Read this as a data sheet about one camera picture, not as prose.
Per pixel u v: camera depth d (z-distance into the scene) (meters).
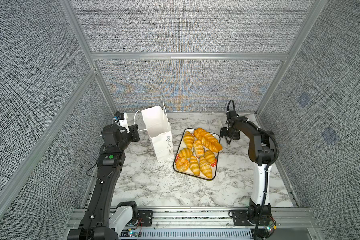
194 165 0.88
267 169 0.60
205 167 0.86
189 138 1.00
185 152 0.92
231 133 0.90
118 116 0.62
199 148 0.95
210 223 0.73
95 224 0.38
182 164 0.88
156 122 0.97
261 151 0.60
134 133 0.64
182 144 1.01
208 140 1.00
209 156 0.92
